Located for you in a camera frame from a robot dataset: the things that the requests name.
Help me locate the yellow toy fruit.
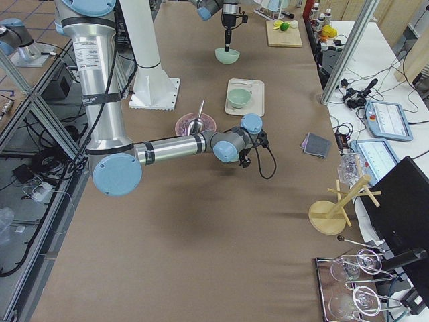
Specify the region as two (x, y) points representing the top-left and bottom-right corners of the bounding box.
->
(320, 25), (338, 38)

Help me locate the wooden cutting board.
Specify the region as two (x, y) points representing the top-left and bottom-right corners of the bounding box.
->
(266, 21), (302, 48)

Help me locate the teach pendant lower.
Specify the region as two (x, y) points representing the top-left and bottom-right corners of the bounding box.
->
(351, 138), (400, 186)

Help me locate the aluminium frame post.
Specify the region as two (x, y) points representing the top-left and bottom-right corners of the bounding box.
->
(320, 0), (379, 106)

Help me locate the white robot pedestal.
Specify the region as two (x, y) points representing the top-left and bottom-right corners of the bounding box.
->
(120, 0), (180, 111)

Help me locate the wooden mug tree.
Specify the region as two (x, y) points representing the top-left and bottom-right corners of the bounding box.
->
(308, 166), (381, 235)

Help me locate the green bowl on tray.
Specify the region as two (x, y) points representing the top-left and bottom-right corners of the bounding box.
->
(227, 88), (251, 109)

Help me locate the white wire cup rack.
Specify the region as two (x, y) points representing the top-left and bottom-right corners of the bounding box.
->
(254, 0), (284, 20)

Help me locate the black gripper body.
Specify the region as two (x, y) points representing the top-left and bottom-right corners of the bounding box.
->
(239, 131), (269, 168)
(221, 0), (248, 30)

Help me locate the wine glass upper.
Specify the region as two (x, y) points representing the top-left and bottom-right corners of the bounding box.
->
(330, 248), (382, 282)

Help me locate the metal ice scoop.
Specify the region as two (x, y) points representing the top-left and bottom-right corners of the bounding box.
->
(187, 99), (205, 135)

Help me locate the metal wine glass rack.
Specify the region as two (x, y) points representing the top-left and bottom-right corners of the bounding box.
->
(315, 235), (411, 321)

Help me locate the grey folded cloth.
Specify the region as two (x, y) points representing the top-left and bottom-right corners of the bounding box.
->
(301, 133), (332, 158)

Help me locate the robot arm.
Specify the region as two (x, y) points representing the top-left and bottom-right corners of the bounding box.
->
(191, 0), (248, 52)
(55, 1), (268, 196)

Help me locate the yellow lemon slice toy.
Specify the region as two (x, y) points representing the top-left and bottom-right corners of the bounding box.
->
(273, 20), (283, 30)

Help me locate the beige serving tray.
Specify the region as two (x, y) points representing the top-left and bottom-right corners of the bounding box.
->
(224, 78), (265, 117)

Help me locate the teach pendant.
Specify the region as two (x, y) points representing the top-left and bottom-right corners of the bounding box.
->
(365, 101), (414, 142)
(351, 138), (400, 186)

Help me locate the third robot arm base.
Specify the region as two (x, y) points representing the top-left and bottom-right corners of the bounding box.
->
(1, 18), (57, 68)

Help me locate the pink bowl with ice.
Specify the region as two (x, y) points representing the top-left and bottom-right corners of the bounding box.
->
(175, 113), (217, 136)

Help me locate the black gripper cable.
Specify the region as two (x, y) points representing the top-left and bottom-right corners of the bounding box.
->
(253, 137), (278, 180)

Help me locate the green bowl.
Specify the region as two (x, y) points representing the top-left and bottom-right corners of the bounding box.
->
(214, 48), (240, 65)
(227, 88), (251, 109)

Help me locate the teach pendant upper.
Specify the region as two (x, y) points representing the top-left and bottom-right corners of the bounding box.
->
(365, 101), (414, 142)

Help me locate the wine glass lower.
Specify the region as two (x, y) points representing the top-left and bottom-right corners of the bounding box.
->
(328, 286), (381, 321)

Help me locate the black monitor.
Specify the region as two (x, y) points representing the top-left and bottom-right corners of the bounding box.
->
(361, 156), (428, 255)

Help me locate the green toy lime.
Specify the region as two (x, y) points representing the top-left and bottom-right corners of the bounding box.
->
(280, 22), (290, 32)

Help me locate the clear glass mug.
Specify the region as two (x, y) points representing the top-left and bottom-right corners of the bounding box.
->
(337, 152), (366, 187)

